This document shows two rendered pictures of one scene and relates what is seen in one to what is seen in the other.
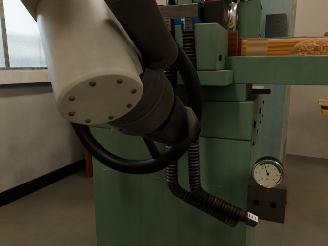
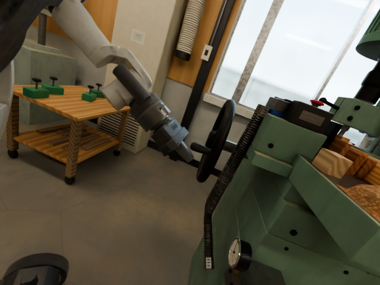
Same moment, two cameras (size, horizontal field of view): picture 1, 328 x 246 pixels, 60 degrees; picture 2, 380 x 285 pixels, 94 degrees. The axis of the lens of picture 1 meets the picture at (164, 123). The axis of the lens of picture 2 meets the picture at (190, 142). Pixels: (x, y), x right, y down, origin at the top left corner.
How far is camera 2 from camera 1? 0.54 m
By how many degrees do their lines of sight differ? 68
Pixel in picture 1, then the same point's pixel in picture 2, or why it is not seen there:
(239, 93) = (285, 189)
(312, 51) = (361, 197)
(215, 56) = (258, 140)
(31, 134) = not seen: hidden behind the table
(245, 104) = (281, 201)
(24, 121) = not seen: hidden behind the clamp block
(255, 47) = (322, 158)
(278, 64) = (318, 185)
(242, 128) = (270, 217)
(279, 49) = not seen: outside the picture
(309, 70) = (335, 212)
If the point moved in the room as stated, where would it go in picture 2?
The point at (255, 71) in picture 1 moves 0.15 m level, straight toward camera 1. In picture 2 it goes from (302, 178) to (235, 154)
